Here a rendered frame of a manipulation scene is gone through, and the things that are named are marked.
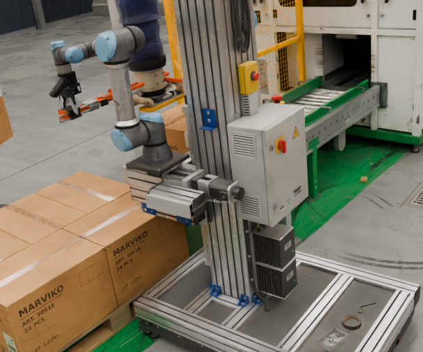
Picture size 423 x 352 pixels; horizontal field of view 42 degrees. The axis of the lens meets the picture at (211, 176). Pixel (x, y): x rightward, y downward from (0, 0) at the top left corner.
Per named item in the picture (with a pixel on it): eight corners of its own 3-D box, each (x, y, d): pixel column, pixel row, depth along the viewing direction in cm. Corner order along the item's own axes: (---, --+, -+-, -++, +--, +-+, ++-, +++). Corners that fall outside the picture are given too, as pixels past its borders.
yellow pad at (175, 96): (176, 93, 340) (176, 85, 338) (189, 94, 335) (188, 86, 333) (139, 111, 317) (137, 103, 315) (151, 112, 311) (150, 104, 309)
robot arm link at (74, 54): (88, 43, 265) (76, 42, 272) (68, 49, 258) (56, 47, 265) (91, 60, 268) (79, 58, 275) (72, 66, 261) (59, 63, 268)
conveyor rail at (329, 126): (374, 105, 494) (375, 84, 486) (380, 106, 491) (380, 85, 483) (204, 218, 341) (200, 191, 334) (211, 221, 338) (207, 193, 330)
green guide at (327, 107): (366, 88, 493) (366, 78, 490) (377, 89, 487) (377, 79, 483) (260, 153, 388) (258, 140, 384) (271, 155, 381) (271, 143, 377)
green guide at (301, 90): (313, 83, 527) (313, 74, 523) (322, 84, 520) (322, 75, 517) (202, 141, 421) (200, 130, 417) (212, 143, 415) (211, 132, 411)
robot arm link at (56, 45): (55, 44, 264) (46, 42, 270) (60, 66, 269) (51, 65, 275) (69, 40, 269) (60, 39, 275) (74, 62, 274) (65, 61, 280)
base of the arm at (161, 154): (179, 155, 271) (176, 136, 267) (158, 167, 260) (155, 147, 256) (156, 151, 280) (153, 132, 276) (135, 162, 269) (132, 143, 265)
